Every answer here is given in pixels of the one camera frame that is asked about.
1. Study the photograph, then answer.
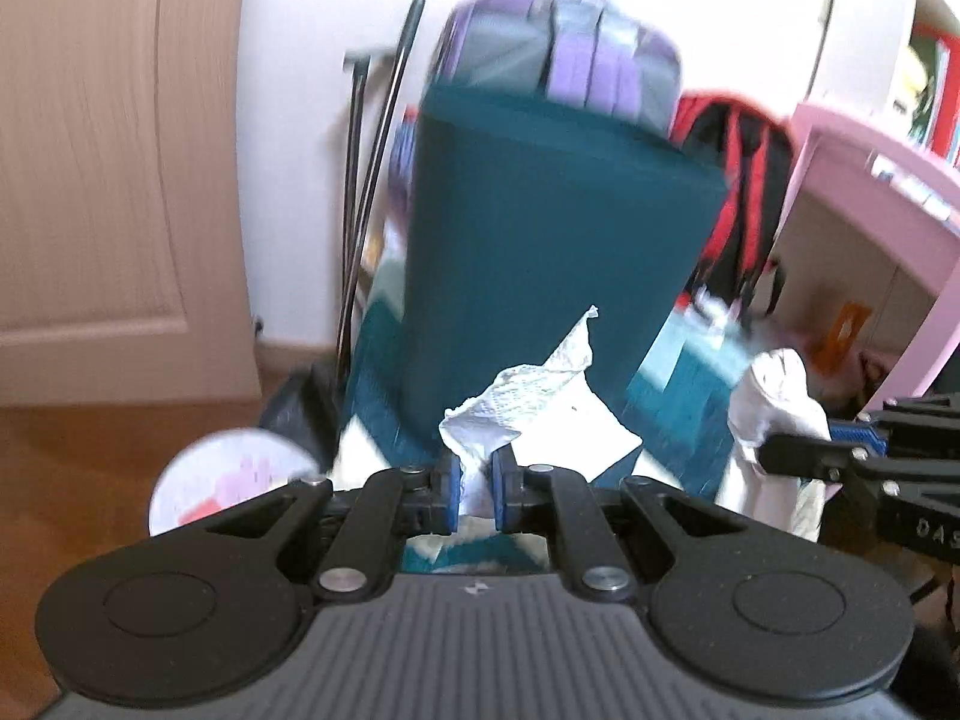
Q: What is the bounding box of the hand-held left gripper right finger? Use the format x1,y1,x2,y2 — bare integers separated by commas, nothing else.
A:
491,444,727,602

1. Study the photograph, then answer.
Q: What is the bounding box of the red and black backpack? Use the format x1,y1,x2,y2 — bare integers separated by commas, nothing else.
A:
670,88,797,320

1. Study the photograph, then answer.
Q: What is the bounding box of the purple suitcase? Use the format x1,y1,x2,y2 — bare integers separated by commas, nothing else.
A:
430,0,683,137

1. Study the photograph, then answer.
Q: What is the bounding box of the teal and cream rug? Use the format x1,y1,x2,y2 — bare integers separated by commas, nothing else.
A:
330,292,758,572

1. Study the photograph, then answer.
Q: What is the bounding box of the black plastic bag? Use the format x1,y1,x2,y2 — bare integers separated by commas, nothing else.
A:
257,362,347,470

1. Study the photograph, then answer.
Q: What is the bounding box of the white paper tissue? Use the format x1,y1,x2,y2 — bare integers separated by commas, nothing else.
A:
439,305,644,518

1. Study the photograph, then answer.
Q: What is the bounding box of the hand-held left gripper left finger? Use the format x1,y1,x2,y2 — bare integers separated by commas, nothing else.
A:
204,463,461,602

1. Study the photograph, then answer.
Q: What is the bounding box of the orange paper item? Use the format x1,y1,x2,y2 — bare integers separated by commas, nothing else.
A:
816,302,875,374

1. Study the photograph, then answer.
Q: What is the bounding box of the black metal pole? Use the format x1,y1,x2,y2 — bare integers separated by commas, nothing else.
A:
341,47,402,301
336,0,430,387

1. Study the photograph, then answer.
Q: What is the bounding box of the shelf of colourful books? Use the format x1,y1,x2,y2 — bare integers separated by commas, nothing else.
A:
891,0,960,170

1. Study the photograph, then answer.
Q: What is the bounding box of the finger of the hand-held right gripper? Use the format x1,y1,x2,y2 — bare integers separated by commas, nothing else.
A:
756,431,897,482
827,396,960,458

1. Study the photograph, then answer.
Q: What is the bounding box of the pink desk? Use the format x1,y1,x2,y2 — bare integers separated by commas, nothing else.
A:
771,100,960,422

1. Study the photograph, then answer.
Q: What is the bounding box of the beige wooden door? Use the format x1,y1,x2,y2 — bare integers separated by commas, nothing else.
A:
0,0,265,410

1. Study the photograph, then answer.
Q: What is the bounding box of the round white printed bin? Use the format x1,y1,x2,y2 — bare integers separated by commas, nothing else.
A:
148,426,325,537

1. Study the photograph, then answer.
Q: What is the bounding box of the white cloth sock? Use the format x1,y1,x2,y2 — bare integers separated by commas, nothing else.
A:
716,349,835,542

